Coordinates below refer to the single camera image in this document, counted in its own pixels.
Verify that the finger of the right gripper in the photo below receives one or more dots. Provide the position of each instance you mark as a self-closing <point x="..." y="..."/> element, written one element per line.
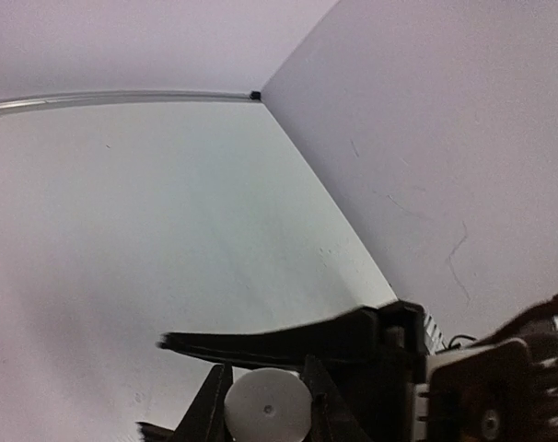
<point x="346" y="340"/>

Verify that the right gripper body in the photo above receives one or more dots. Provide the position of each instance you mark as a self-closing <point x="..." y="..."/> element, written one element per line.
<point x="379" y="393"/>

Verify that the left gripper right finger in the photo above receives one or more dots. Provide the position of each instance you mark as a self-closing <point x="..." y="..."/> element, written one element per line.
<point x="331" y="418"/>

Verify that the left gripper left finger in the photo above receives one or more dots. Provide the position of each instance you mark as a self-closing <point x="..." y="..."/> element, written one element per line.
<point x="204" y="421"/>

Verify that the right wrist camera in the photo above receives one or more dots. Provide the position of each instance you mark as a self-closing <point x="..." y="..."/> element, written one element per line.
<point x="501" y="388"/>

